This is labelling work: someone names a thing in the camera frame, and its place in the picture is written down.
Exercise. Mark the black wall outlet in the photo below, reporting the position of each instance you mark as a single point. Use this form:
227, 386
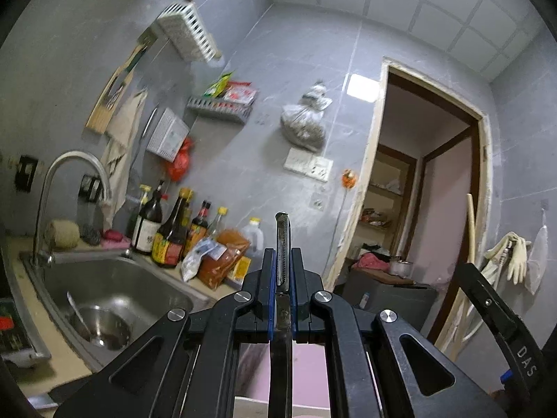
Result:
26, 174
91, 187

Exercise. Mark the wooden cutting board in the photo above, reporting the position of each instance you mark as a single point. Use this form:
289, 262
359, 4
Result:
98, 117

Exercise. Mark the cream rubber glove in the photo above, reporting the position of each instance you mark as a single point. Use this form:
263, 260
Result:
520, 261
496, 250

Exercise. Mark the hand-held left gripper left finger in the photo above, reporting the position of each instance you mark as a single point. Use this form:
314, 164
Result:
265, 278

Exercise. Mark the stainless steel sink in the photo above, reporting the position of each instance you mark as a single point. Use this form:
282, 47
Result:
130, 283

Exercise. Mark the hanging kitchen tool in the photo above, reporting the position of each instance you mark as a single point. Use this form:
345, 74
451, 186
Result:
139, 54

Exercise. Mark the pale wooden pole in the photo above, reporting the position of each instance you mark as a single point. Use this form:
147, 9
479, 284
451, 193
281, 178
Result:
473, 226

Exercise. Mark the steel wool scrubber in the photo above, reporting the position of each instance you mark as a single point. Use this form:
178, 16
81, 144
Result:
90, 235

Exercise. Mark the clear bottle yellow cap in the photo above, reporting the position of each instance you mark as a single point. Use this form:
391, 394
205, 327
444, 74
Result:
217, 224

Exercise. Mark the pink sponge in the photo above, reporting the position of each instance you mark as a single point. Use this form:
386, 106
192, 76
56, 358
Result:
115, 236

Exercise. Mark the orange spice bag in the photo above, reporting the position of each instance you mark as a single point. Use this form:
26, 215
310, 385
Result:
222, 261

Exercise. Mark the yellow small packet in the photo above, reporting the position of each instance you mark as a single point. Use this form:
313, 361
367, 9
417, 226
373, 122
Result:
241, 270

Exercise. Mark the pump soap bottle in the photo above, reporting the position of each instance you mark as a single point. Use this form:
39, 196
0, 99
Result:
143, 193

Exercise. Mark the white slotted wall basket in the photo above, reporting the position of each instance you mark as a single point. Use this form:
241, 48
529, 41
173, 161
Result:
187, 30

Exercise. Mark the clear hanging plastic bag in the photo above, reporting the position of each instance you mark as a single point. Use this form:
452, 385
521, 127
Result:
537, 261

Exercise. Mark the hanging bag of dried goods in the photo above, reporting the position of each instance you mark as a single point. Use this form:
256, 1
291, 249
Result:
302, 126

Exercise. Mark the wooden shelf unit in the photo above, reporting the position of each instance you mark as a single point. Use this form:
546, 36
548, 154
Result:
385, 192

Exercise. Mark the dark bottle white label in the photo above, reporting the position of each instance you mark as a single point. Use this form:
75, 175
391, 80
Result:
148, 222

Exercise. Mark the white switch panel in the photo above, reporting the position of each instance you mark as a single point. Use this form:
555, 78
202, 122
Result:
309, 164

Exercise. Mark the grey wall shelf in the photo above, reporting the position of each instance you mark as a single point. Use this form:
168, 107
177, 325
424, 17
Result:
217, 111

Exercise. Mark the pink cloth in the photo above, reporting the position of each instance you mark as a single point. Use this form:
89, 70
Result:
370, 261

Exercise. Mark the curved steel faucet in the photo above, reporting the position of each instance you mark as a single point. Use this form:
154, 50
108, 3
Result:
43, 200

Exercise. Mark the small metal pot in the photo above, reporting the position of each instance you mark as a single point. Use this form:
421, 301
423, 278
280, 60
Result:
400, 268

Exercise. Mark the white plastic wall box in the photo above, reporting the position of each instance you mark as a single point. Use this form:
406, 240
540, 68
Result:
167, 133

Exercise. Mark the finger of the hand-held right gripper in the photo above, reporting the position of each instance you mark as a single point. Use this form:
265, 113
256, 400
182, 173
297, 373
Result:
491, 309

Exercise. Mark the red plastic bag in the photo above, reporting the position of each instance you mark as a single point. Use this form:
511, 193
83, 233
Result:
180, 161

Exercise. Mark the pink flower print blanket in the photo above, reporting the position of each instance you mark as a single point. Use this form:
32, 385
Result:
311, 374

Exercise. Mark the beige hanging dish cloth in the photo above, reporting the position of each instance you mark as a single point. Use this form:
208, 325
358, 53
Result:
124, 117

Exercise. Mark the black induction cooker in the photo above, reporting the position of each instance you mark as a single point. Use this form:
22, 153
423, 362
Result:
17, 335

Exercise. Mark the red seasoning packet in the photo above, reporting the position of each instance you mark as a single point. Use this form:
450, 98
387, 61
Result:
239, 93

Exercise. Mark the small dark bottle red cap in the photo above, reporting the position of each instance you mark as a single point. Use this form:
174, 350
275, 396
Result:
198, 226

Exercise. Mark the worn wooden door frame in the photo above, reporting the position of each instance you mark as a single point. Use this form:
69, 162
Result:
370, 161

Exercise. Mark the white plastic utensil basket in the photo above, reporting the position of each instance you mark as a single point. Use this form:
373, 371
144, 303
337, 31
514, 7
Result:
252, 407

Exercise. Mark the green seasoning packet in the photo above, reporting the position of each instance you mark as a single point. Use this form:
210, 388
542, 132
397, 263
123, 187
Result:
217, 87

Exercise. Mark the loofah scrubber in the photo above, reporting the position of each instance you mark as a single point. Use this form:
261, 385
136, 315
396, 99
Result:
63, 235

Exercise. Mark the orange wall hook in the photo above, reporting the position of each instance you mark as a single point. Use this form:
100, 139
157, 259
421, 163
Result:
349, 178

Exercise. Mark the clear oil jug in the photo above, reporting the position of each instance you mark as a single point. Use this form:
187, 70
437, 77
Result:
252, 239

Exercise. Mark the long metal spoon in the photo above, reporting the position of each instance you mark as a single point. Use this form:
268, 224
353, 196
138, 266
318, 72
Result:
76, 309

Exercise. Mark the dark bottle red yellow label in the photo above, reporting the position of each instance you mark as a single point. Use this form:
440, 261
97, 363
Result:
167, 244

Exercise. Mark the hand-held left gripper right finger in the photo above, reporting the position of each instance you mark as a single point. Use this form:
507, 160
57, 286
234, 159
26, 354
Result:
300, 278

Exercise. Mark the blue white small packet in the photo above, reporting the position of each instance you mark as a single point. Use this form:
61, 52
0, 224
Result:
198, 257

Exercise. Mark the small grey wall socket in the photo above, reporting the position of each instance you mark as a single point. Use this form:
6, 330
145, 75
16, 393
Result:
316, 204

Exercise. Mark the steel bowl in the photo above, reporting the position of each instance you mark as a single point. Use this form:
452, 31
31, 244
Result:
113, 331

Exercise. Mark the grey cabinet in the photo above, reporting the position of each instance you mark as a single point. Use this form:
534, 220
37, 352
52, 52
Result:
391, 305

